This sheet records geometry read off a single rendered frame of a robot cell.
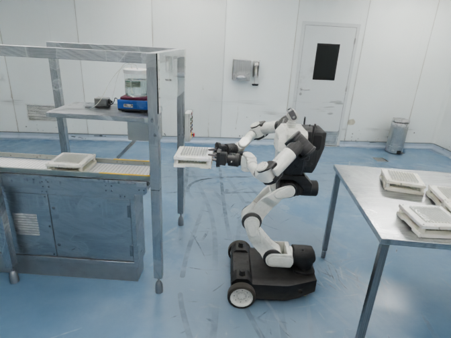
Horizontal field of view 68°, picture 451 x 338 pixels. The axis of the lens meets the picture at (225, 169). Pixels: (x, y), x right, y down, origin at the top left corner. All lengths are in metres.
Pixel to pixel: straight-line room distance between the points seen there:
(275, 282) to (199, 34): 4.37
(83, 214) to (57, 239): 0.32
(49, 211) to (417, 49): 6.21
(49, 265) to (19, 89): 4.20
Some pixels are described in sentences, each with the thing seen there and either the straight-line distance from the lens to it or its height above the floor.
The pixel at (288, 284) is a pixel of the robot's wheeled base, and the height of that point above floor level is 0.17.
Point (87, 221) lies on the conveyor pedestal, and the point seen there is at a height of 0.51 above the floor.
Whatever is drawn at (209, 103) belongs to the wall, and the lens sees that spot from 6.00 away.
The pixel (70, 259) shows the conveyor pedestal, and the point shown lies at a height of 0.17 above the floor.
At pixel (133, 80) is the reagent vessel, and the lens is 2.22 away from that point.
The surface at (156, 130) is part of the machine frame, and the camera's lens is 2.07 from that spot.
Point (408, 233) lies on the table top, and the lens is 2.04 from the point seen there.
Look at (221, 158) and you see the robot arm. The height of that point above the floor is 1.06.
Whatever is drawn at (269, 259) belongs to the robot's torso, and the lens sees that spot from 2.55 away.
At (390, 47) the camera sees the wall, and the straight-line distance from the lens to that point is 6.76.
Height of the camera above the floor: 1.79
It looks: 21 degrees down
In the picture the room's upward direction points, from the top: 3 degrees clockwise
